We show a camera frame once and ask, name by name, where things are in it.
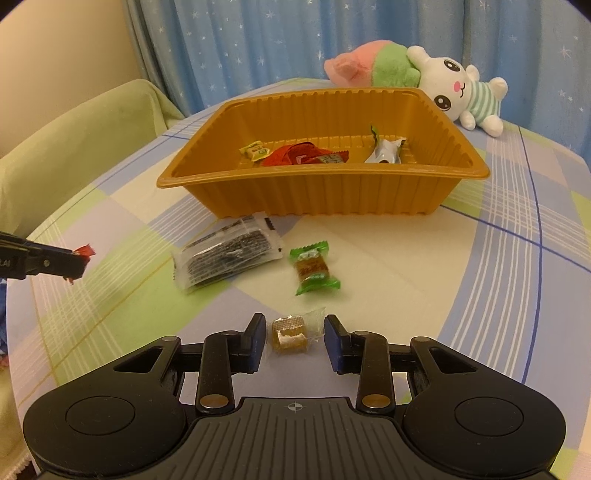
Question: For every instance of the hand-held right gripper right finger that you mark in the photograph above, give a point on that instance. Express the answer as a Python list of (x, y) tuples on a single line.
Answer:
[(332, 345)]

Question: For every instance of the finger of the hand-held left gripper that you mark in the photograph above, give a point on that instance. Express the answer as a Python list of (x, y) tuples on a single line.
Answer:
[(55, 261)]

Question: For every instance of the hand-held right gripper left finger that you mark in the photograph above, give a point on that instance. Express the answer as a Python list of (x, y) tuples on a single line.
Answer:
[(257, 344)]

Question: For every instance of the small red candy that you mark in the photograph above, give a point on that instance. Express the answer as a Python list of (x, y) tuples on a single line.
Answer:
[(84, 251)]

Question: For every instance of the brown candy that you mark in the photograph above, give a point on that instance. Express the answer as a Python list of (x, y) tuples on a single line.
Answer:
[(288, 334)]

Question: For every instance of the orange ribbed plastic tray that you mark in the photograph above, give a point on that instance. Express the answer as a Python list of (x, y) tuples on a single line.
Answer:
[(323, 194)]

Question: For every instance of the yellow green candy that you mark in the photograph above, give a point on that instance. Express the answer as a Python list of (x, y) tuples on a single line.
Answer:
[(254, 151)]

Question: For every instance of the grey snack packet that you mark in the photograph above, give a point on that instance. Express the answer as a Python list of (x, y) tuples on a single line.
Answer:
[(385, 151)]

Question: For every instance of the clear packet of black snack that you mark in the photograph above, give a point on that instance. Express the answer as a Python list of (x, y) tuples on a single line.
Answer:
[(226, 254)]

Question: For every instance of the green cushioned chair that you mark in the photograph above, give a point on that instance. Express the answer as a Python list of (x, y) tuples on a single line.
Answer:
[(69, 147)]

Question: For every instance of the cream lace-edged cloth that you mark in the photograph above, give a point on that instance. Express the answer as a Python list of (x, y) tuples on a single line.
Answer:
[(9, 429)]

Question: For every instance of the red snack packet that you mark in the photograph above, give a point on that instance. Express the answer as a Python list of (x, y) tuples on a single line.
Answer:
[(291, 154)]

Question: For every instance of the white rabbit plush toy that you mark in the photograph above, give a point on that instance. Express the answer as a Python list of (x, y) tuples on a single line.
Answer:
[(443, 83)]

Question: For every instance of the blue star-print curtain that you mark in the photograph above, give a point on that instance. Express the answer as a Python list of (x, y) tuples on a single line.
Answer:
[(277, 37)]

